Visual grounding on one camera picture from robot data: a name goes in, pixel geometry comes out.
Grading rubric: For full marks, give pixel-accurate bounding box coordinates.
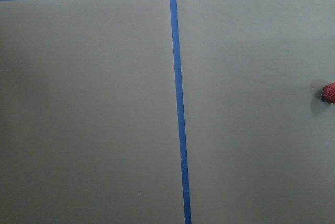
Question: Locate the red strawberry on table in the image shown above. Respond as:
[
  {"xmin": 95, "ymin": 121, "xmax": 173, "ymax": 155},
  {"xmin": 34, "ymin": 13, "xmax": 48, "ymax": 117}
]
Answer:
[{"xmin": 321, "ymin": 83, "xmax": 335, "ymax": 104}]

